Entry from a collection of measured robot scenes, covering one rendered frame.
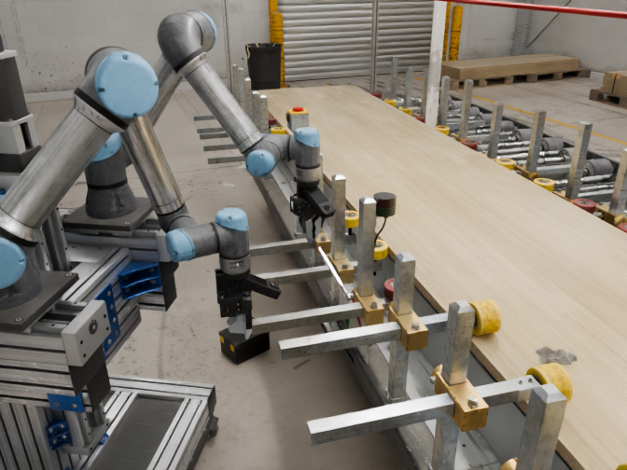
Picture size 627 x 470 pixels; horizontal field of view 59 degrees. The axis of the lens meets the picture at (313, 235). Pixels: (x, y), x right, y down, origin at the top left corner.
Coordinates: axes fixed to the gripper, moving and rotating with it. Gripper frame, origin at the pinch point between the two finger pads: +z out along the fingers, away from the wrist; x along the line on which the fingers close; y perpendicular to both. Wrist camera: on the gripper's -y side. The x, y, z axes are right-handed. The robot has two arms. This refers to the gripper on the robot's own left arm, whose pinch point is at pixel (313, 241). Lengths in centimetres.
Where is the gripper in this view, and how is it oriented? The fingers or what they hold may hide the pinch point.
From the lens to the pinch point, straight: 175.4
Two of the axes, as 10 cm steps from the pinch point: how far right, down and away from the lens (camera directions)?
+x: -8.0, 2.7, -5.4
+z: 0.1, 9.0, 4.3
